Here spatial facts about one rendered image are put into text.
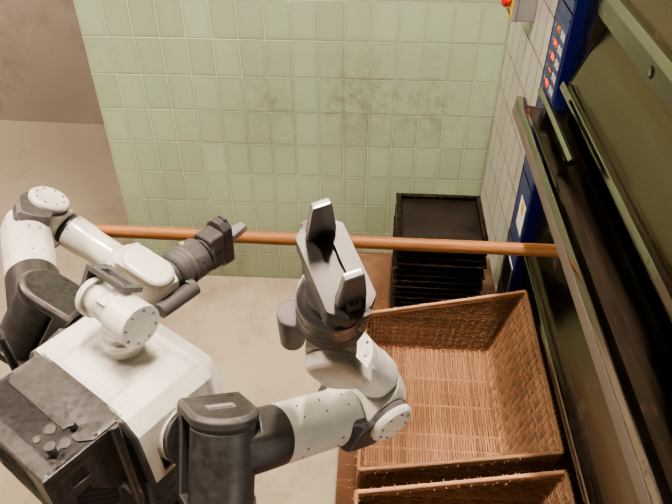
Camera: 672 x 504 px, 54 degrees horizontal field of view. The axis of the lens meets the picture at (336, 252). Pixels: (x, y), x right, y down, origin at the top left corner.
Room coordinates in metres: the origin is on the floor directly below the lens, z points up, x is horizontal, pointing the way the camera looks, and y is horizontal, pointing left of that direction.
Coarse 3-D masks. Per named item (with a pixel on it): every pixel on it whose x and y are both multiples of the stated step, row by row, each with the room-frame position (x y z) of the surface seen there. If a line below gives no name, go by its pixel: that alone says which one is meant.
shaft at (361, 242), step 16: (96, 224) 1.25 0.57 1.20; (240, 240) 1.20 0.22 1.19; (256, 240) 1.20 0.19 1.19; (272, 240) 1.20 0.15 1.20; (288, 240) 1.19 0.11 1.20; (352, 240) 1.19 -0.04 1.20; (368, 240) 1.18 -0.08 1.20; (384, 240) 1.18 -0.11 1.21; (400, 240) 1.18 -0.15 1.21; (416, 240) 1.18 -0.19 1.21; (432, 240) 1.18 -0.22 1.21; (448, 240) 1.18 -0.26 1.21; (464, 240) 1.18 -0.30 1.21; (544, 256) 1.15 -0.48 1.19
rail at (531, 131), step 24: (528, 120) 1.33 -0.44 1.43; (552, 192) 1.04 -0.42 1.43; (576, 240) 0.90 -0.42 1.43; (576, 264) 0.83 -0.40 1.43; (600, 312) 0.72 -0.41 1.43; (600, 336) 0.67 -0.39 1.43; (624, 384) 0.58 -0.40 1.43; (624, 408) 0.54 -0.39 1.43; (648, 432) 0.50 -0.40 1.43; (648, 456) 0.46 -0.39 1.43; (648, 480) 0.44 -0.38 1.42
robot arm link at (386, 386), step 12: (384, 360) 0.64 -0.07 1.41; (384, 372) 0.63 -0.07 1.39; (396, 372) 0.66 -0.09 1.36; (372, 384) 0.62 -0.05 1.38; (384, 384) 0.63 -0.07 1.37; (396, 384) 0.66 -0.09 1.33; (360, 396) 0.66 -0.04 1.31; (372, 396) 0.64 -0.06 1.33; (384, 396) 0.65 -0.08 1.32; (396, 396) 0.65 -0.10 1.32; (372, 408) 0.63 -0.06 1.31
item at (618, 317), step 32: (576, 128) 1.37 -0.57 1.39; (576, 160) 1.22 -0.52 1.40; (544, 192) 1.08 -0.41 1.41; (576, 192) 1.09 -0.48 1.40; (608, 192) 1.10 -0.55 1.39; (576, 224) 0.98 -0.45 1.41; (608, 224) 0.99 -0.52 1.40; (608, 256) 0.89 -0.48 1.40; (576, 288) 0.80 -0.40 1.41; (608, 288) 0.80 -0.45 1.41; (640, 288) 0.81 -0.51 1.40; (608, 320) 0.72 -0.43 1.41; (640, 320) 0.73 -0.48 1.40; (640, 352) 0.66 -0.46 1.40; (608, 384) 0.60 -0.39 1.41; (640, 384) 0.60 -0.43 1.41; (640, 480) 0.45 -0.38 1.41
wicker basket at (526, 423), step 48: (384, 336) 1.42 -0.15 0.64; (432, 336) 1.41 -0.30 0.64; (480, 336) 1.40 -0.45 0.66; (528, 336) 1.24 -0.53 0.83; (432, 384) 1.27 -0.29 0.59; (480, 384) 1.27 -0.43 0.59; (528, 384) 1.12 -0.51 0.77; (432, 432) 1.10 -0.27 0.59; (480, 432) 1.10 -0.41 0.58; (528, 432) 0.99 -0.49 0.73; (384, 480) 0.88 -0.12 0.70; (432, 480) 0.87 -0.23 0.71
